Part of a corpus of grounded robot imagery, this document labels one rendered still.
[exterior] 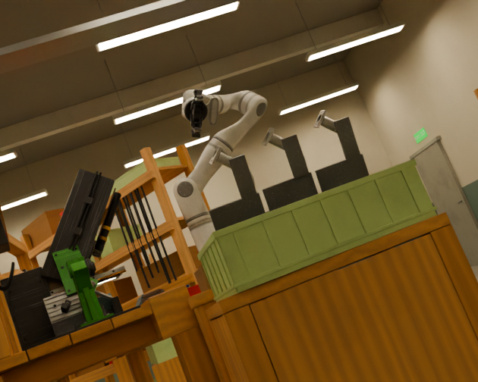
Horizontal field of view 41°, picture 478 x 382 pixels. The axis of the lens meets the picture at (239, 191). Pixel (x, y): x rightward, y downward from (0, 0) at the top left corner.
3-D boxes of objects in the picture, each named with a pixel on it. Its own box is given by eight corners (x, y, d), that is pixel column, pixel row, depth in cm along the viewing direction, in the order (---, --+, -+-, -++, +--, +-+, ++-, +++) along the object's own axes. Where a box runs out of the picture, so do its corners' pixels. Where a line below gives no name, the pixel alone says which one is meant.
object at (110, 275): (122, 277, 309) (120, 270, 310) (126, 271, 295) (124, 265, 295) (41, 305, 295) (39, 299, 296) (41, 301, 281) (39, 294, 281)
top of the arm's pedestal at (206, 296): (258, 285, 253) (254, 276, 254) (281, 273, 223) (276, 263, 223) (182, 314, 244) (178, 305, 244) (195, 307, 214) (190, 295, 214)
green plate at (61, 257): (93, 293, 282) (78, 252, 290) (93, 285, 275) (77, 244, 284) (67, 301, 278) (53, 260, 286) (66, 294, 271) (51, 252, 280)
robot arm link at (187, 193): (191, 173, 237) (210, 215, 234) (193, 178, 246) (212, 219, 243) (168, 183, 236) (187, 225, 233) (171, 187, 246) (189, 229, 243)
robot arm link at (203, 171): (232, 154, 249) (231, 148, 240) (190, 211, 245) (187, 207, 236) (213, 141, 250) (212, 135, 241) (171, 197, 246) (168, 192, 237)
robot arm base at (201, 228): (222, 260, 242) (205, 219, 245) (231, 254, 234) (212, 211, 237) (201, 268, 237) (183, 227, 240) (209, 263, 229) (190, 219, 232)
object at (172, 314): (141, 349, 360) (132, 324, 362) (201, 324, 222) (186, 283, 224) (117, 358, 355) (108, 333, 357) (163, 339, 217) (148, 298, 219)
